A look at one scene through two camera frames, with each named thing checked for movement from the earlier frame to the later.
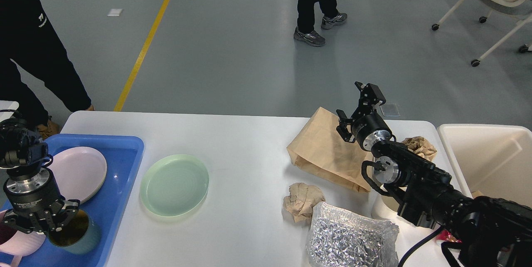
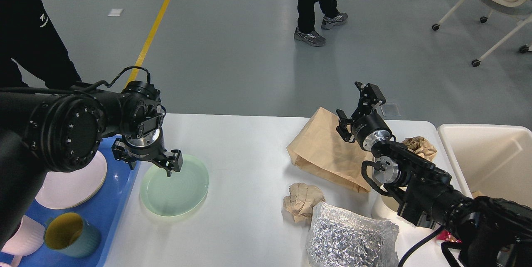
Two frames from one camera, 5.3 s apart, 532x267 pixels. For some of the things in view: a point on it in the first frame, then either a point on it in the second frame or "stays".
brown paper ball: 298,206 stays
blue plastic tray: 123,155 stays
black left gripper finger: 70,206 → 172,161
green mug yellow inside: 80,236 stays
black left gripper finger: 23,224 → 121,152
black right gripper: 370,129 stays
